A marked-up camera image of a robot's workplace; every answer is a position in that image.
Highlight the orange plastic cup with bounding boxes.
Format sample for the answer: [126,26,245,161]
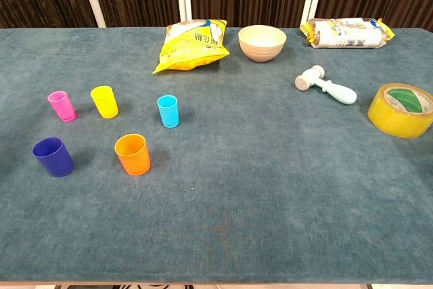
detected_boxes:
[114,133,152,177]

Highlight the light blue plastic cup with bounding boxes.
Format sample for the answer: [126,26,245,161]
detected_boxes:
[156,95,180,129]

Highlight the beige bowl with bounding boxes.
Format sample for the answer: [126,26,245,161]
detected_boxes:
[237,24,288,63]

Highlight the teal table cloth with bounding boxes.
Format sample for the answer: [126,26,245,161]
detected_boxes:
[0,26,433,286]

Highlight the yellow packing tape roll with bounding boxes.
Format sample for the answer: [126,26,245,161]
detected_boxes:
[367,83,433,139]

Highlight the yellow snack bag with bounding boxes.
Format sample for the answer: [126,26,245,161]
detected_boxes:
[152,18,231,75]

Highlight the dark blue plastic cup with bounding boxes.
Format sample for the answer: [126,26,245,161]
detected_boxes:
[32,137,75,178]

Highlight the pink plastic cup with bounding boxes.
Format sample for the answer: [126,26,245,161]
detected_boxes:
[47,90,77,123]

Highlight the yellow plastic cup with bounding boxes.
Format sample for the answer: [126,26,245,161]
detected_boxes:
[90,85,120,120]

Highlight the pale blue toy hammer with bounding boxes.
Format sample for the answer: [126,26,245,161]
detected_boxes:
[294,64,358,106]

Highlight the clear bread package yellow ends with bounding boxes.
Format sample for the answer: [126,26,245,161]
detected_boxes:
[299,17,396,49]

